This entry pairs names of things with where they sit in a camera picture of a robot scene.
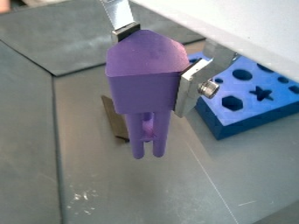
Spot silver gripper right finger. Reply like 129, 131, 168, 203
174, 39, 240, 117

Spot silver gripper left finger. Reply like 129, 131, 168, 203
99, 0, 141, 42

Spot purple three prong peg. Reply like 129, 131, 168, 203
106, 30, 190, 159

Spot blue foam shape board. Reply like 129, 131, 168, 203
196, 56, 299, 140

